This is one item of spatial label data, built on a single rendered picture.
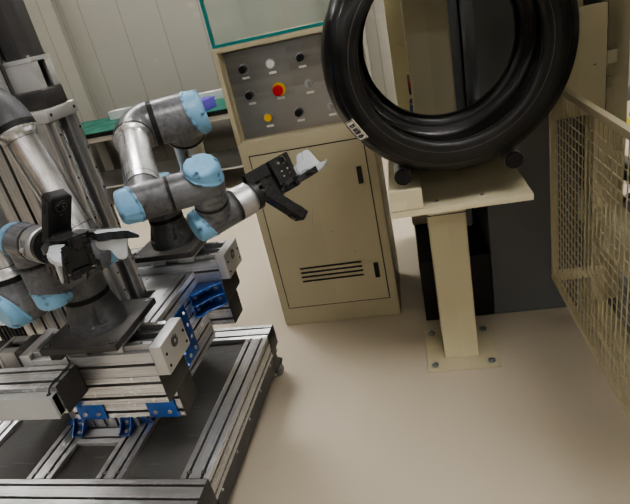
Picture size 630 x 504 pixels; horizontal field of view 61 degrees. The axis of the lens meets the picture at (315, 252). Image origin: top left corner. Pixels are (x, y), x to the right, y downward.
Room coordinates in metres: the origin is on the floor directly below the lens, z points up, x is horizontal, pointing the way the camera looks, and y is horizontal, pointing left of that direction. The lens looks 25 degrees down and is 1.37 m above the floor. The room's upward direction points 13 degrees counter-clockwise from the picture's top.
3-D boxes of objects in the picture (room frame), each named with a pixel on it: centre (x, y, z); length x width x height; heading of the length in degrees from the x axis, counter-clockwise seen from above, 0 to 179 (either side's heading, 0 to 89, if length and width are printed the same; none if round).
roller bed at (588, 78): (1.60, -0.86, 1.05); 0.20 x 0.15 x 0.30; 167
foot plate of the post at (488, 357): (1.72, -0.48, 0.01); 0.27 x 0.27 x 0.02; 77
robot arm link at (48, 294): (1.08, 0.57, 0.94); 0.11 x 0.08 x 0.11; 139
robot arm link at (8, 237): (1.06, 0.58, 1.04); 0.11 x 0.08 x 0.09; 49
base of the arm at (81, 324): (1.26, 0.60, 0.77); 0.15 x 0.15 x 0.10
